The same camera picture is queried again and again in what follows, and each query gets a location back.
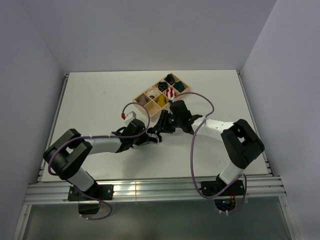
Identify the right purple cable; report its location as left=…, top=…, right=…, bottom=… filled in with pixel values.
left=174, top=92, right=248, bottom=215

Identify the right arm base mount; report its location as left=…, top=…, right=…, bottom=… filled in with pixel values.
left=199, top=179, right=247, bottom=214

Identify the black striped rolled sock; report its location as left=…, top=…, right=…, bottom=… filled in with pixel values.
left=164, top=74, right=176, bottom=85

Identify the aluminium frame rail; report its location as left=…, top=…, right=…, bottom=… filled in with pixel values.
left=23, top=176, right=287, bottom=205

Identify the dark green rolled sock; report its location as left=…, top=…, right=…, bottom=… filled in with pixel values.
left=173, top=81, right=185, bottom=93

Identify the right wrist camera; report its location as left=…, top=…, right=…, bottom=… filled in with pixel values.
left=168, top=99, right=174, bottom=114

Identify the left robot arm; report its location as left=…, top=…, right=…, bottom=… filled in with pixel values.
left=43, top=119, right=162, bottom=200

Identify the red white striped rolled sock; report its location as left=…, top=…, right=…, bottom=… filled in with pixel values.
left=164, top=87, right=176, bottom=100

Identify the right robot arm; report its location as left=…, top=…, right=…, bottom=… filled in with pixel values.
left=148, top=100, right=265, bottom=195

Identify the wooden compartment tray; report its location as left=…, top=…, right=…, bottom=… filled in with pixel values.
left=132, top=72, right=191, bottom=122

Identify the black white rolled sock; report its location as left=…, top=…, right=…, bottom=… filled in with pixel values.
left=157, top=79, right=168, bottom=92

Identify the beige rolled sock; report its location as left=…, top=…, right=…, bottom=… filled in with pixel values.
left=137, top=94, right=149, bottom=106

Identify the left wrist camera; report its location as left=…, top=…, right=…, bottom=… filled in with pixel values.
left=121, top=111, right=137, bottom=126

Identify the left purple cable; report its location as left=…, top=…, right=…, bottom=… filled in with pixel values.
left=47, top=101, right=151, bottom=221

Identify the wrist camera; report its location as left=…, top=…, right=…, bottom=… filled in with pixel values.
left=121, top=111, right=137, bottom=126
left=168, top=99, right=174, bottom=114

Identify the cream rolled sock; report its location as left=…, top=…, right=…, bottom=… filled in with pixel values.
left=146, top=87, right=160, bottom=100

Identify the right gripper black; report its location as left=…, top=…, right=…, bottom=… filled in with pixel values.
left=153, top=109, right=183, bottom=134

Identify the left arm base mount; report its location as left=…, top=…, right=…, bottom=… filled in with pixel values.
left=67, top=183, right=114, bottom=220

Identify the yellow sock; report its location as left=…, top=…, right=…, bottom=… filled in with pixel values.
left=156, top=95, right=167, bottom=108

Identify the white black striped sock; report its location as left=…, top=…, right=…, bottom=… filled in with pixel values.
left=147, top=132, right=162, bottom=144

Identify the purple cable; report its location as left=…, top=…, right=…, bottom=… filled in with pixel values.
left=47, top=101, right=151, bottom=221
left=174, top=92, right=248, bottom=215

